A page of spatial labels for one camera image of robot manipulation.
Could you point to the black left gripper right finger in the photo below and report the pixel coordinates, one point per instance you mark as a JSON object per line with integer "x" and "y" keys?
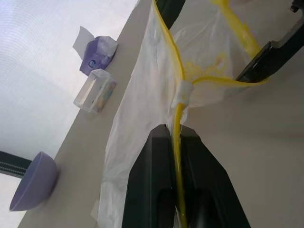
{"x": 209, "y": 187}

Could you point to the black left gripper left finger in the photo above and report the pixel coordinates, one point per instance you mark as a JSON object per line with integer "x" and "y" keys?
{"x": 147, "y": 180}

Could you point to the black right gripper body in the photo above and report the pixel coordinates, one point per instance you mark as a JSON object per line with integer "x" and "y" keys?
{"x": 298, "y": 5}

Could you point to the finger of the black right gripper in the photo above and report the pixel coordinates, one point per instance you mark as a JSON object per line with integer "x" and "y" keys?
{"x": 273, "y": 57}
{"x": 170, "y": 10}

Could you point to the clear plastic bag yellow zip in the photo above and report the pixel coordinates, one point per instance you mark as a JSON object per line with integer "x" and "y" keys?
{"x": 142, "y": 95}

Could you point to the purple tissue pack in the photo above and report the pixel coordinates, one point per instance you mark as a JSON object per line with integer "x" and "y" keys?
{"x": 98, "y": 53}

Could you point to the clear plastic box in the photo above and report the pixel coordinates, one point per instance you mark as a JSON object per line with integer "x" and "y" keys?
{"x": 95, "y": 91}

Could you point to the purple bowl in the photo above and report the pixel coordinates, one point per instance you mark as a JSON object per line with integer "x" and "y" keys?
{"x": 35, "y": 183}

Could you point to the black ribbed strip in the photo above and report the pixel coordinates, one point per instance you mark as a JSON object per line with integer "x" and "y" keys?
{"x": 12, "y": 165}

